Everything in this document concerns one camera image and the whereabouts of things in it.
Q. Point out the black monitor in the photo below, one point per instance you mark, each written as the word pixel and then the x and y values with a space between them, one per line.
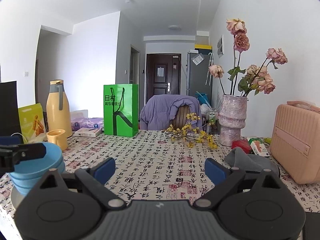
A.
pixel 9 119

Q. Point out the yellow plastic cup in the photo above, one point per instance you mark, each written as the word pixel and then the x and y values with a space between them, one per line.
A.
pixel 58 137

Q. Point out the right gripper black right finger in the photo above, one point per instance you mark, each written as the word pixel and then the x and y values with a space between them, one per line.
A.
pixel 226 183

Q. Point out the white carrot print packet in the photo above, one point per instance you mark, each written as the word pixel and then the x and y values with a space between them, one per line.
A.
pixel 258 147

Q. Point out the grey folded cloth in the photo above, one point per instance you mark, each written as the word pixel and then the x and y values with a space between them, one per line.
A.
pixel 250 162

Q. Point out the white wall vent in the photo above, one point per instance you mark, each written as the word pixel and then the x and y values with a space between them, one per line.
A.
pixel 219 46

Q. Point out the pink small suitcase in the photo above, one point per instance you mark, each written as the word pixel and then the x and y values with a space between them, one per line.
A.
pixel 295 140

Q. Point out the purple tissue pack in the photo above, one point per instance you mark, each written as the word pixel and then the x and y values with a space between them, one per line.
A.
pixel 79 123

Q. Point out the green yellow snack bag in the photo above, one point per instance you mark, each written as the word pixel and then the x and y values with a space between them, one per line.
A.
pixel 267 140

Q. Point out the cream round plate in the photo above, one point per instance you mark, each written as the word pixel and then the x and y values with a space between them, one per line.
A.
pixel 16 197

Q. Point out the green paper shopping bag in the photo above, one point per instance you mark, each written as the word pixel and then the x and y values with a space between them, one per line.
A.
pixel 121 106

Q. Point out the dark brown entrance door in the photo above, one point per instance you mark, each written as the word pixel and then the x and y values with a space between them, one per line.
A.
pixel 163 74

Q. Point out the purple jacket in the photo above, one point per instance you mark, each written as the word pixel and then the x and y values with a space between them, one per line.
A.
pixel 160 110

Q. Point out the blue plastic bowl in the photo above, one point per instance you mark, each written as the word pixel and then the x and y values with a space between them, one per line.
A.
pixel 37 167
pixel 25 185

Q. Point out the cluttered wire rack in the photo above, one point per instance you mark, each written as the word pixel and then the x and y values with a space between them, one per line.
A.
pixel 210 123

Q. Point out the grey refrigerator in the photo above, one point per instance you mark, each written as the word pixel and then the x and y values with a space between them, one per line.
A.
pixel 198 79

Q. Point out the yellow flower branch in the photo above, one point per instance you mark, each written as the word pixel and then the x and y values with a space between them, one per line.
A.
pixel 190 134

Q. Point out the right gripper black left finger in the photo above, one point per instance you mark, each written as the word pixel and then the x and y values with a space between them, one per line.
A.
pixel 92 182

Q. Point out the pink textured vase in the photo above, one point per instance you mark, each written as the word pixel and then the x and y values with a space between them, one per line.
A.
pixel 232 118

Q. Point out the red cardboard box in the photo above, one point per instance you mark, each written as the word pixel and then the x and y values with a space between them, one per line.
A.
pixel 243 144

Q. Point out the yellow thermos jug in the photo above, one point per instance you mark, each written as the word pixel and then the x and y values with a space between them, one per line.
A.
pixel 57 108

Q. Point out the white pink flat box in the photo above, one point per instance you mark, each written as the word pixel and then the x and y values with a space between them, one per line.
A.
pixel 88 132

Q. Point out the yellow box on refrigerator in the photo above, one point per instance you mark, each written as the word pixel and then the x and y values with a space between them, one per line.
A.
pixel 203 49

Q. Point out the wooden chair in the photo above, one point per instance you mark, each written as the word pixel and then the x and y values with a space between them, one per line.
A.
pixel 181 117

